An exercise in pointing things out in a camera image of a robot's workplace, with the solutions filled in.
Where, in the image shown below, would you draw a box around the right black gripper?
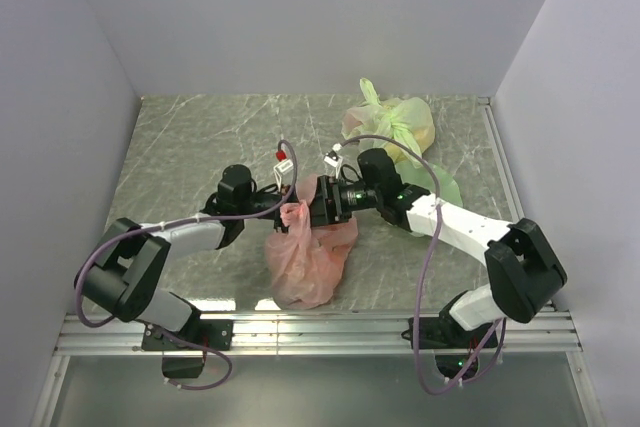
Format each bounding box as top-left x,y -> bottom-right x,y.
297,174 -> 382,228

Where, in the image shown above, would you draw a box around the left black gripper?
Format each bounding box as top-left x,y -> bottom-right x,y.
239,185 -> 323,236

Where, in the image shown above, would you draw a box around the pink plastic bag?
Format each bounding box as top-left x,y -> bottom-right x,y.
265,174 -> 359,309

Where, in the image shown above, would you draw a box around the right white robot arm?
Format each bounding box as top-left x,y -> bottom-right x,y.
296,148 -> 567,349

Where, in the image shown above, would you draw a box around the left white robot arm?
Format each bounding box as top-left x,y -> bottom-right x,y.
74,164 -> 295,349

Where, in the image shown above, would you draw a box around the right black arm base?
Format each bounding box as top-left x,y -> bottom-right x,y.
417,316 -> 504,382

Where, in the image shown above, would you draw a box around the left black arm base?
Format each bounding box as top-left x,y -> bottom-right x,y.
141,319 -> 234,385

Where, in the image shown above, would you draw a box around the tied green plastic bag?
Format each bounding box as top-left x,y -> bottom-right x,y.
341,78 -> 436,156

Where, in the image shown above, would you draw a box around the green wavy fruit plate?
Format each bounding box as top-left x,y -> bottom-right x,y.
395,160 -> 463,207

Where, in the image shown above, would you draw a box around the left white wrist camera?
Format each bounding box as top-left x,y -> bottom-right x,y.
273,149 -> 294,188

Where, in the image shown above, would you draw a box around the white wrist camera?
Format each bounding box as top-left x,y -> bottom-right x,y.
323,143 -> 344,178
273,149 -> 294,188

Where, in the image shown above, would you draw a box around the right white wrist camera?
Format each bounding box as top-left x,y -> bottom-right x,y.
323,143 -> 344,178

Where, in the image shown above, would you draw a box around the aluminium rail frame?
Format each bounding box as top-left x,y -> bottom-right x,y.
36,94 -> 604,426

